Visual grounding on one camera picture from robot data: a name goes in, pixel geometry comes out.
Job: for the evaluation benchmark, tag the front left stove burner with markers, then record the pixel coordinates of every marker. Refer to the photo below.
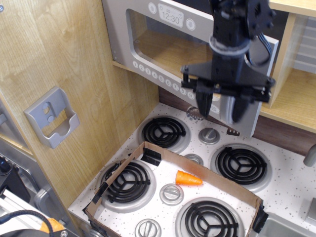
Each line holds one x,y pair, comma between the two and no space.
134,188

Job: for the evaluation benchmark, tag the brown cardboard tray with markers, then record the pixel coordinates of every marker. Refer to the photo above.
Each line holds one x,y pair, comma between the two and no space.
165,165

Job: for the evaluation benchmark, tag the hanging toy spatula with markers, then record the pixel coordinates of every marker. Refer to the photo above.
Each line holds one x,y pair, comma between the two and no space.
233,132

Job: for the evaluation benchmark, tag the front right stove burner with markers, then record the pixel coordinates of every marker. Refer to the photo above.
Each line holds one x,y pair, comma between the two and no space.
208,217

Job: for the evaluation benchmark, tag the grey toy sink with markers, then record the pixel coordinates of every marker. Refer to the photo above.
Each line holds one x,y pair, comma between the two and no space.
276,226

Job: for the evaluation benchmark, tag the grey back stove knob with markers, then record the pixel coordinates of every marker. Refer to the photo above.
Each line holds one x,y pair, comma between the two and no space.
209,136

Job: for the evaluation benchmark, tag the grey toy faucet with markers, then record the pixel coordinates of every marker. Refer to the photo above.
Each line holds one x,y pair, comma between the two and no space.
310,158

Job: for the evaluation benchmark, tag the grey front stove knob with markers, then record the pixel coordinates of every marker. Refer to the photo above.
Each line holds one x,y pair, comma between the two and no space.
148,228

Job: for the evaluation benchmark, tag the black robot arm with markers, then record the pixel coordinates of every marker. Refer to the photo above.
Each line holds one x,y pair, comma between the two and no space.
238,45

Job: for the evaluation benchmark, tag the grey wall phone holder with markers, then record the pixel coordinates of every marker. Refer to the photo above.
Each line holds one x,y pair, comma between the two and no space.
46,110

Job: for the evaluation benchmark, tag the orange toy carrot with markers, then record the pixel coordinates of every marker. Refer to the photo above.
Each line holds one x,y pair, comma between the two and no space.
184,178

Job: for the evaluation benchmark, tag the back right stove burner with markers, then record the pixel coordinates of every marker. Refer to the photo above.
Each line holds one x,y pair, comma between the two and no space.
243,164

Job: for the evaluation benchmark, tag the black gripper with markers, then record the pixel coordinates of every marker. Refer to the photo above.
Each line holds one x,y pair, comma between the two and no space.
229,75

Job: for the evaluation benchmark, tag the grey toy microwave door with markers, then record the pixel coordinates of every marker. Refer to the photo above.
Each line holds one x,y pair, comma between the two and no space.
155,38

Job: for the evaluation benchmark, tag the small grey stove knob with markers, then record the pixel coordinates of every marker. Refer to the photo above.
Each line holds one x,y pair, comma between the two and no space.
195,158

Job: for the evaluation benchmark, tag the grey oven door handle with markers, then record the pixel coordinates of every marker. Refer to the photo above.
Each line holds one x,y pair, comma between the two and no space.
43,202

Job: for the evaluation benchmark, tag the grey centre stove knob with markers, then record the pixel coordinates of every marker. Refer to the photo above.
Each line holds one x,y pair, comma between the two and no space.
171,194

